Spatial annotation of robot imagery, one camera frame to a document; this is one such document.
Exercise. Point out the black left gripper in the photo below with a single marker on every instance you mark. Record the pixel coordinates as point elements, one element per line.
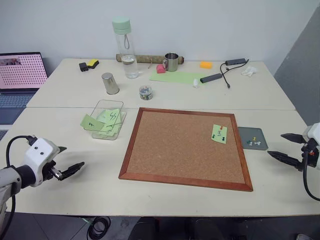
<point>50,172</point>

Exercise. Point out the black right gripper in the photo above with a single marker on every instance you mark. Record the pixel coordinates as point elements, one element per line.
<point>311,152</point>

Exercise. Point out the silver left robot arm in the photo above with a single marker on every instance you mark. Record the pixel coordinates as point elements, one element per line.
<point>7,178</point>

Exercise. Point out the white bone-shaped plastic piece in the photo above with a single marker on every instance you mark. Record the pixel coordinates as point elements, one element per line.
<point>257,143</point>

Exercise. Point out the green paper card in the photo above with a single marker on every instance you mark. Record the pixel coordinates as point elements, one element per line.
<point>91,123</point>

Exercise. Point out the green paper card marked SS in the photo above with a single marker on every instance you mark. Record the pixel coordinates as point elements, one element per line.
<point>112,116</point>

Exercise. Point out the green note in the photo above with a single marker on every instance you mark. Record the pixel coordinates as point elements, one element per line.
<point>218,133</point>

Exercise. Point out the small jar of pins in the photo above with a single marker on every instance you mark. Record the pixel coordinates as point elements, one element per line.
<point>146,93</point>

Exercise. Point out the wood-framed cork board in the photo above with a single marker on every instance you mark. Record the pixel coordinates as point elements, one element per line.
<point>175,147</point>

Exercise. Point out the grey metal plate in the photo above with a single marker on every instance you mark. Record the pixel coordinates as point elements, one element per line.
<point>246,133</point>

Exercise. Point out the stack of green paper cards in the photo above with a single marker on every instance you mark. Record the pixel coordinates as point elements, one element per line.
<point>110,130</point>

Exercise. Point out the clear plastic box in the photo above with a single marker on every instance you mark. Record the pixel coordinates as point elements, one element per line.
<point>110,105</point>

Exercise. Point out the grey partition panel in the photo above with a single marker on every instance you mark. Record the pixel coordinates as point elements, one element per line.
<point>300,62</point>

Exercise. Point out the upturned steel cup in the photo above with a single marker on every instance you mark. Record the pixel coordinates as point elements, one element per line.
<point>110,83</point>

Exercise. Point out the large white crumpled tissue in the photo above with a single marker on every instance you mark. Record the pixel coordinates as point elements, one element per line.
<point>249,71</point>

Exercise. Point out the small black box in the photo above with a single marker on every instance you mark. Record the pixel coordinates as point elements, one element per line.
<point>83,67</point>

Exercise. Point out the grey laptop with pink screen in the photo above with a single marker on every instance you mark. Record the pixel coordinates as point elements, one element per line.
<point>20,72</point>

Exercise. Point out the yellow and black sponge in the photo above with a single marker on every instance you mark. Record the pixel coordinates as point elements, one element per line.
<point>92,63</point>

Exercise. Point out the dark grey usb hub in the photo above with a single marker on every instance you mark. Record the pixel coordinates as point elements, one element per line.
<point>211,78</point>

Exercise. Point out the small white crumpled tissue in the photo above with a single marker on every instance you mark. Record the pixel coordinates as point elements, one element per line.
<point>196,83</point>

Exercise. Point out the orange sponge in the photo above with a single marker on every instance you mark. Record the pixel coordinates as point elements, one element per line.
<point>206,65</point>

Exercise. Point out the clear bottle with green lid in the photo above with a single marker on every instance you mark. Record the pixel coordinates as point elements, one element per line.
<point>126,50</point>

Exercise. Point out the rolled cork mat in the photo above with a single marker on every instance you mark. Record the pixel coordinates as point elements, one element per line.
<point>147,58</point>

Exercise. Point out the pink sponge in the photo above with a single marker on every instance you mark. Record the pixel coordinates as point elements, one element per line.
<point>160,69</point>

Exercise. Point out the light green paper sheet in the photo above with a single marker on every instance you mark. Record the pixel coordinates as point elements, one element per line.
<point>172,78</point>

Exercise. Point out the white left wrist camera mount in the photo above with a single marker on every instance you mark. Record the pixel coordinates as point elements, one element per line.
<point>40,152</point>

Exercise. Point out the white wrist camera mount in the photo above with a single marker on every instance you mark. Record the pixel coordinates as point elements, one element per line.
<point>313,131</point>
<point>40,152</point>

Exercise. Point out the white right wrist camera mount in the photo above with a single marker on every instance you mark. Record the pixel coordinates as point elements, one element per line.
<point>313,131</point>

